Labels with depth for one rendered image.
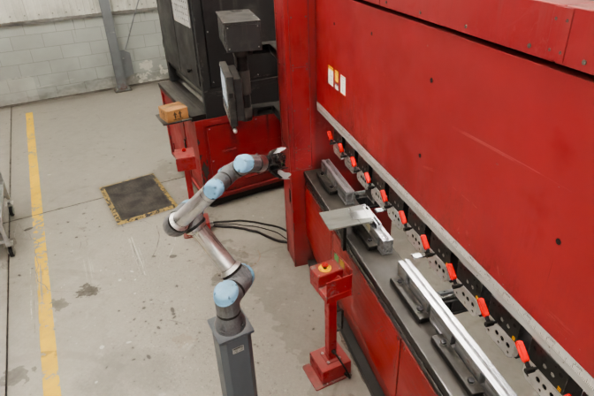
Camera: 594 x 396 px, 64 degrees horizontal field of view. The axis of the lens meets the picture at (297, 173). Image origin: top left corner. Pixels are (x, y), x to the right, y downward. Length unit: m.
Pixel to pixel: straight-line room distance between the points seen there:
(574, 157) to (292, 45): 2.14
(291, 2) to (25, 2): 6.20
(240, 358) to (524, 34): 1.88
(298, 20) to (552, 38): 2.02
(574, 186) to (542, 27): 0.41
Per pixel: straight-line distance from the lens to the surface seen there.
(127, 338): 3.65
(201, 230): 2.31
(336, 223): 2.67
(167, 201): 5.05
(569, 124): 1.38
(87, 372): 3.54
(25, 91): 9.06
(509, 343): 1.81
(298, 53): 3.18
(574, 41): 1.33
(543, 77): 1.43
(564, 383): 1.67
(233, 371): 2.55
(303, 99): 3.28
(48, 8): 8.80
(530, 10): 1.44
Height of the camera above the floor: 2.49
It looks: 28 degrees down
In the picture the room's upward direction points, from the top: 2 degrees counter-clockwise
